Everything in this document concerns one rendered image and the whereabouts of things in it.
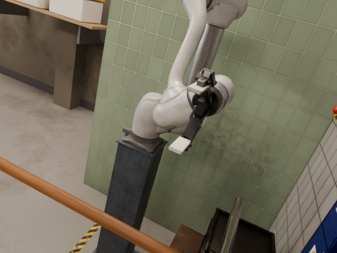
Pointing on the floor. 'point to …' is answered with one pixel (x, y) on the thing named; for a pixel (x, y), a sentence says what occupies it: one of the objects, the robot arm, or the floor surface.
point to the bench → (186, 240)
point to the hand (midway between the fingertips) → (185, 121)
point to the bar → (231, 226)
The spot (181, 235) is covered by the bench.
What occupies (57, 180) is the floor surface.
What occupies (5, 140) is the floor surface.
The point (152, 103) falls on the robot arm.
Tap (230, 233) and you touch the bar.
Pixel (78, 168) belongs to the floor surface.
